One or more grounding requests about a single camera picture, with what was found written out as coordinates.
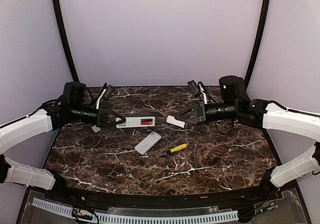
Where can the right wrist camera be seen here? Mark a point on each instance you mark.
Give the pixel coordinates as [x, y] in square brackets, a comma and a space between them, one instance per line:
[194, 87]

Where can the black front rail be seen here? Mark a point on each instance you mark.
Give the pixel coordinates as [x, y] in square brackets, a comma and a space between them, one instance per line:
[241, 198]

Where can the left black frame post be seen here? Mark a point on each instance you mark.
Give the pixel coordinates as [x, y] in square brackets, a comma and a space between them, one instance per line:
[64, 40]

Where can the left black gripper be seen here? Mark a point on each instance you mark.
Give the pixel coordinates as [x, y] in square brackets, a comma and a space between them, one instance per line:
[102, 117]

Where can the small remote battery cover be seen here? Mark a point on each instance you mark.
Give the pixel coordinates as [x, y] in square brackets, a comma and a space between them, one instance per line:
[172, 120]

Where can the yellow handled screwdriver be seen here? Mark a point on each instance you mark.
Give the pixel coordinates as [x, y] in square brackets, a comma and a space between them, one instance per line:
[175, 149]

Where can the white slotted cable duct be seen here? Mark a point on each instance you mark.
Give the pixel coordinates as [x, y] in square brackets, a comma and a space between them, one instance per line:
[68, 211]

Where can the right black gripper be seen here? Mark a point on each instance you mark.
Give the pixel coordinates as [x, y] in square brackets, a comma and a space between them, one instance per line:
[200, 113]

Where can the large white remote control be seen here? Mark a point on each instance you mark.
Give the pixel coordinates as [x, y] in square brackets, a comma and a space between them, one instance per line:
[148, 142]

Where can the right black frame post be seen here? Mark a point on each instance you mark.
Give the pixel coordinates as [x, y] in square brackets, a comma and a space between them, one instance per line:
[257, 42]

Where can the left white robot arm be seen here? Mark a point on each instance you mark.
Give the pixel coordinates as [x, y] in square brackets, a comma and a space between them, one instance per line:
[50, 116]

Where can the small white remote control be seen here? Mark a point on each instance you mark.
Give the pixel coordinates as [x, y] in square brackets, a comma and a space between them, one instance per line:
[135, 122]

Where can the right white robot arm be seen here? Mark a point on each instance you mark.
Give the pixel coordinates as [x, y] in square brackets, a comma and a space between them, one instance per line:
[259, 114]

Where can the black frame post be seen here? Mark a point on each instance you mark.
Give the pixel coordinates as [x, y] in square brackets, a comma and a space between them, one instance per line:
[257, 42]
[64, 40]

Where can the white battery cover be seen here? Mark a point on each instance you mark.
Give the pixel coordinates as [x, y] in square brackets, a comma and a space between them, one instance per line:
[96, 129]

